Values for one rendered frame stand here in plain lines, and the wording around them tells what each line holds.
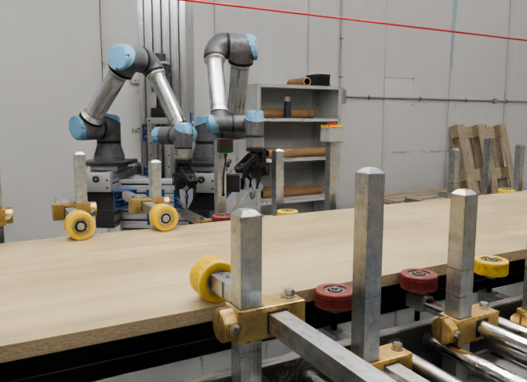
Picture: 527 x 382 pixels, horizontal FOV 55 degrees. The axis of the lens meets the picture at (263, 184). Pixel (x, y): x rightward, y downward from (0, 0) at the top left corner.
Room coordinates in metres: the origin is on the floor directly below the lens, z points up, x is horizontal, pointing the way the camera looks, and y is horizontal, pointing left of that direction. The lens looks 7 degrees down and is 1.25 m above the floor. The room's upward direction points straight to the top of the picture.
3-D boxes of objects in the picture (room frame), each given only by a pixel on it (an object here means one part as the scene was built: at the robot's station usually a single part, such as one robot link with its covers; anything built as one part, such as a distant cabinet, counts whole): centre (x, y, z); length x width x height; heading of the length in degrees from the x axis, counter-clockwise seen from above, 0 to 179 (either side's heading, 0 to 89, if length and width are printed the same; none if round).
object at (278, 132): (4.82, -0.24, 0.78); 0.90 x 0.45 x 1.55; 118
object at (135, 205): (1.76, 0.40, 0.95); 0.13 x 0.06 x 0.05; 118
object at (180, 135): (2.13, 0.34, 1.18); 0.09 x 0.08 x 0.11; 59
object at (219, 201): (1.89, 0.16, 0.93); 0.03 x 0.03 x 0.48; 28
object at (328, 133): (2.13, -0.29, 1.18); 0.07 x 0.07 x 0.08; 28
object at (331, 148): (2.14, -0.29, 0.93); 0.05 x 0.04 x 0.45; 118
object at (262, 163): (2.09, 0.03, 1.07); 0.09 x 0.08 x 0.12; 138
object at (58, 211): (1.64, 0.62, 0.95); 0.13 x 0.06 x 0.05; 118
